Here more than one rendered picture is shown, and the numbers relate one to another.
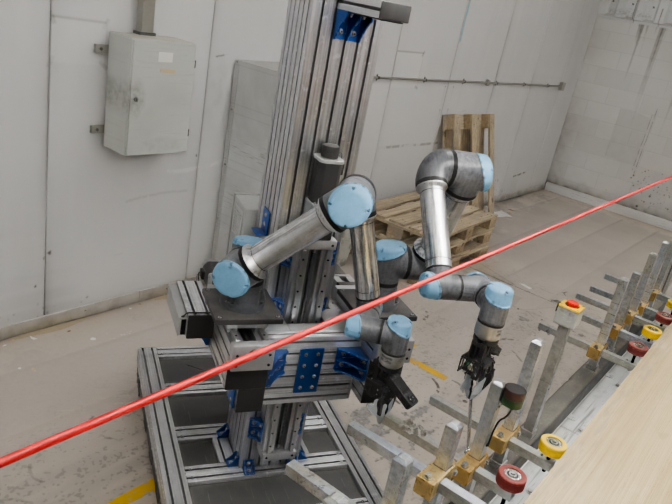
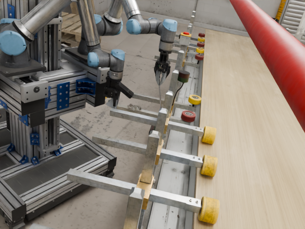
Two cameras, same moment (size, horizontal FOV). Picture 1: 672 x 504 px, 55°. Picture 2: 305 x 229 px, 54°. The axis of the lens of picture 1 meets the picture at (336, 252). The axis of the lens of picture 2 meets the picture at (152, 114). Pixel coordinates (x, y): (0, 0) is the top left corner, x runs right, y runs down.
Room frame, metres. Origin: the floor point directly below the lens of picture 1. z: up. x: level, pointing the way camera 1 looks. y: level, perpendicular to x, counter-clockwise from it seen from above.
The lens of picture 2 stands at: (0.27, 0.33, 1.66)
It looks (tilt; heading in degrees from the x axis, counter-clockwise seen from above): 28 degrees down; 330
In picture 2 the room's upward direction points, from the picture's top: 10 degrees clockwise
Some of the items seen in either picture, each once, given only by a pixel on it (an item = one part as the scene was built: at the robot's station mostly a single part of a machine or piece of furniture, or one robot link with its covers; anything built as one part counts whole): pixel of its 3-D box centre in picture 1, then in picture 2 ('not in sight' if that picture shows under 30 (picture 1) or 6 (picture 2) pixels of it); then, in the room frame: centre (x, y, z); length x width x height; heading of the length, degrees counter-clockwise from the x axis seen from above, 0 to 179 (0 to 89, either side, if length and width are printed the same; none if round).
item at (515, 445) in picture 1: (488, 430); (163, 102); (1.79, -0.59, 0.83); 0.43 x 0.03 x 0.04; 56
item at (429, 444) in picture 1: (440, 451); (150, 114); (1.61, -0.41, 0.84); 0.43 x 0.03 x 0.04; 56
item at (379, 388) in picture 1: (384, 379); (113, 87); (1.74, -0.22, 0.97); 0.09 x 0.08 x 0.12; 56
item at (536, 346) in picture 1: (516, 405); (174, 86); (1.79, -0.66, 0.93); 0.03 x 0.03 x 0.48; 56
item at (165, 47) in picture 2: (489, 330); (166, 46); (1.64, -0.46, 1.24); 0.08 x 0.08 x 0.05
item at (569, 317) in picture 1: (568, 315); (184, 39); (2.01, -0.80, 1.18); 0.07 x 0.07 x 0.08; 56
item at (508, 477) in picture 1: (507, 488); (186, 121); (1.49, -0.59, 0.85); 0.08 x 0.08 x 0.11
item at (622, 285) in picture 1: (606, 327); (184, 51); (2.62, -1.22, 0.91); 0.03 x 0.03 x 0.48; 56
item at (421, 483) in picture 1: (436, 476); (163, 121); (1.36, -0.36, 0.95); 0.13 x 0.06 x 0.05; 146
